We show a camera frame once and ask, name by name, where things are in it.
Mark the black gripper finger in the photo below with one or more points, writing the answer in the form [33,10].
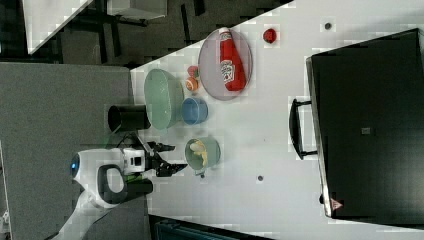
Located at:
[160,147]
[168,170]

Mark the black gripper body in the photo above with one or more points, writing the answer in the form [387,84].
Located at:
[153,161]

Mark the peeled toy banana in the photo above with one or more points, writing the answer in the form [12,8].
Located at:
[199,149]

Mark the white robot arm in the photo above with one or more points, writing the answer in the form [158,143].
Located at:
[109,178]

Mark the green mug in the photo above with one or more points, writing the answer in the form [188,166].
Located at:
[213,155]

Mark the black cylindrical container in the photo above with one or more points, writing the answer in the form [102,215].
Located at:
[128,118]

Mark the green perforated colander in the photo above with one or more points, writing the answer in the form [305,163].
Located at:
[163,99]

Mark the blue bowl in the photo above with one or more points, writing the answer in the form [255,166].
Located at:
[194,111]

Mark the toy orange half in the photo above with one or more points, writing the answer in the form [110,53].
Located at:
[191,84]

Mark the toy strawberry large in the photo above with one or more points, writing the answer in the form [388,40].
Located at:
[193,71]

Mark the purple round plate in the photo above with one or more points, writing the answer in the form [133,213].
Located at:
[209,68]

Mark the red ketchup bottle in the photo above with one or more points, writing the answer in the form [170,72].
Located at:
[231,65]

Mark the small red toy strawberry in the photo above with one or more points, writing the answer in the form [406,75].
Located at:
[270,35]

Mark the black toaster oven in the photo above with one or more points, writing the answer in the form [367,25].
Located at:
[368,117]

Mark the blue metal frame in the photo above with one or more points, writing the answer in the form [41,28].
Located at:
[170,229]

